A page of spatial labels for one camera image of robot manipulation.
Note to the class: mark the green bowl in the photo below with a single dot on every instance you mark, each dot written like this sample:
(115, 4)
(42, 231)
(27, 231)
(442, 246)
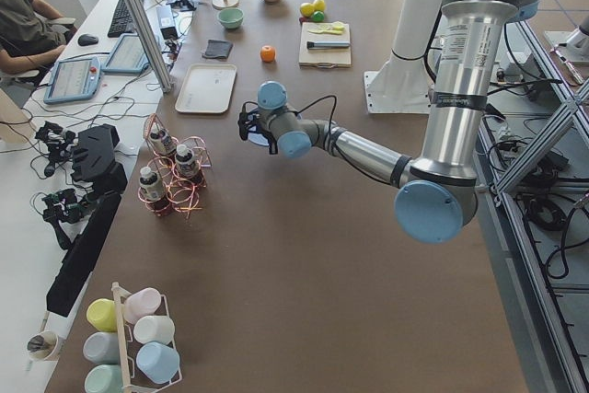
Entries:
(231, 18)

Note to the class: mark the seated person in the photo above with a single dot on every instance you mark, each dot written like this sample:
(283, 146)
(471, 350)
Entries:
(27, 41)

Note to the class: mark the black keyboard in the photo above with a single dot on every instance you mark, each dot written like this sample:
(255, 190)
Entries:
(121, 21)

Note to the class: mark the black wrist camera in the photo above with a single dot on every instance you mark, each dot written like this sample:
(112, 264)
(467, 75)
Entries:
(247, 122)

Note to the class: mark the dark drink bottle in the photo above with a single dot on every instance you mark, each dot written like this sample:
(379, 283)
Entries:
(152, 190)
(162, 142)
(185, 161)

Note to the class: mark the yellow lemon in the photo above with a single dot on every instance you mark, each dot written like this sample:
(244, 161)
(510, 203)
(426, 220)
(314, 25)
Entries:
(319, 5)
(306, 9)

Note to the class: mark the mint green cup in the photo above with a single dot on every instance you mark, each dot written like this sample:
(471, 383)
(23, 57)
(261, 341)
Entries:
(104, 378)

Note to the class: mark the steel muddler black tip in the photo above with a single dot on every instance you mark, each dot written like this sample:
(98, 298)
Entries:
(327, 45)

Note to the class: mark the green lime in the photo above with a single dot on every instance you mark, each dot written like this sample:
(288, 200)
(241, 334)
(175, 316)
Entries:
(318, 16)

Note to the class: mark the grey folded cloth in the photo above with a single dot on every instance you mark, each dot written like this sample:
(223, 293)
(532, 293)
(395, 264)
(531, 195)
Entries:
(217, 49)

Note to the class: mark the cream rabbit tray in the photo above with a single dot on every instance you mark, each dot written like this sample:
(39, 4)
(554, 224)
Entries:
(206, 89)

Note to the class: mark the wooden cup rack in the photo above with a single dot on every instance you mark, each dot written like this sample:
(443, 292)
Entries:
(133, 380)

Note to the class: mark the blue teach pendant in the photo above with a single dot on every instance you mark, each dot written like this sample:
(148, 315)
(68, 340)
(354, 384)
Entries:
(73, 80)
(127, 57)

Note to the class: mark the pink cup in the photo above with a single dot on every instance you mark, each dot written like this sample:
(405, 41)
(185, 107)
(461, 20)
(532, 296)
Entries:
(140, 304)

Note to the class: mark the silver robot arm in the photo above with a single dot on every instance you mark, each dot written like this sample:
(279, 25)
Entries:
(441, 62)

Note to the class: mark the blue cup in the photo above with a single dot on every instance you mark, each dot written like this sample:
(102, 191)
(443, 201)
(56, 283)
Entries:
(158, 362)

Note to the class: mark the black equipment block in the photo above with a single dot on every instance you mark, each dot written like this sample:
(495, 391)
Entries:
(82, 224)

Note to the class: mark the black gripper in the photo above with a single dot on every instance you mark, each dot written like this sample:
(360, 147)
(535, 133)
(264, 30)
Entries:
(263, 135)

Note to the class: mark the white cup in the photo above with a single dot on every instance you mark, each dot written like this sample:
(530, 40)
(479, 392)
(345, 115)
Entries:
(154, 328)

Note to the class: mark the aluminium frame post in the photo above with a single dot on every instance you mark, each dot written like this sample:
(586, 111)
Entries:
(148, 40)

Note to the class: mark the blue round plate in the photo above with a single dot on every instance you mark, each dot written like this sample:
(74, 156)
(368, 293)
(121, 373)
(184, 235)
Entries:
(279, 130)

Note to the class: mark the wooden cutting board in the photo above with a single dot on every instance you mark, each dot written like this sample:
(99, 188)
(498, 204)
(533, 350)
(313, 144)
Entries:
(324, 58)

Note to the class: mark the grey cup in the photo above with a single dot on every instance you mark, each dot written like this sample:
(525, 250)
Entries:
(102, 348)

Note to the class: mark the black computer mouse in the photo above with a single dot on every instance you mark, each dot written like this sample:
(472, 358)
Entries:
(87, 40)

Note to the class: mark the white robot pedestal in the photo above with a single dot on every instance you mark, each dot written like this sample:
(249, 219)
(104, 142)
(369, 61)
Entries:
(401, 85)

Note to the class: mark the copper wire bottle rack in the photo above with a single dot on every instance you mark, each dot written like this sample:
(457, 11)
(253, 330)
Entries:
(182, 194)

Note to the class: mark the yellow cup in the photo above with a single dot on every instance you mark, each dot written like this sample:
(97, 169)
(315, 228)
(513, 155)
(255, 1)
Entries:
(101, 314)

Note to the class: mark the paper cup with tools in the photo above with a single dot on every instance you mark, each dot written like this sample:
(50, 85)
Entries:
(45, 346)

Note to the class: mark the orange fruit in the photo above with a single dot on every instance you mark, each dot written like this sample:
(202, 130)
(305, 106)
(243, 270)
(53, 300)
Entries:
(267, 53)

